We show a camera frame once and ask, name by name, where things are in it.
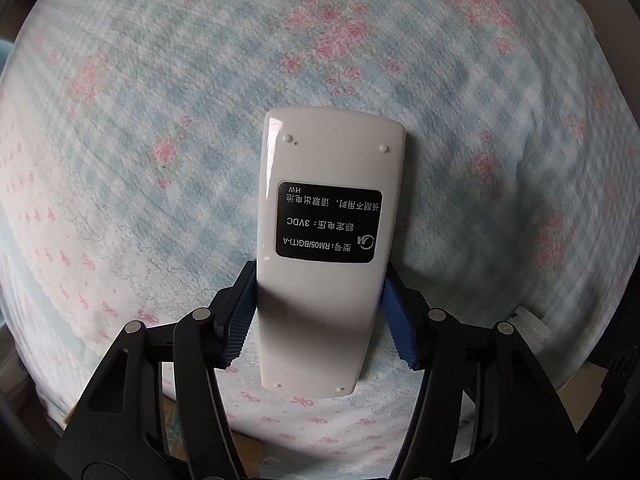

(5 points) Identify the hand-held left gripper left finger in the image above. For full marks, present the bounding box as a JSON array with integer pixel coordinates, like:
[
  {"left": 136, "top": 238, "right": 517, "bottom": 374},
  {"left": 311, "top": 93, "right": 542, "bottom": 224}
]
[{"left": 55, "top": 260, "right": 258, "bottom": 480}]

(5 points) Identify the white bottle with blue label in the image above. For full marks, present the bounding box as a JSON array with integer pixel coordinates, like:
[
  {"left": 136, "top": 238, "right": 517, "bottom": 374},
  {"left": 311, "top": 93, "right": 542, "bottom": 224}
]
[{"left": 509, "top": 306, "right": 552, "bottom": 357}]

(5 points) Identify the white remote control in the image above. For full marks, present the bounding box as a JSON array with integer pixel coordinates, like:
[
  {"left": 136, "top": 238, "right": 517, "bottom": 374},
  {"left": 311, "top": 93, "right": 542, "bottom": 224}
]
[{"left": 254, "top": 106, "right": 407, "bottom": 395}]

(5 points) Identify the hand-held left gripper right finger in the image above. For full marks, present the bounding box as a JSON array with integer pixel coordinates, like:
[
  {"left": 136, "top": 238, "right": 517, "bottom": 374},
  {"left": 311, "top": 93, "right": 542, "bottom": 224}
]
[{"left": 382, "top": 262, "right": 588, "bottom": 480}]

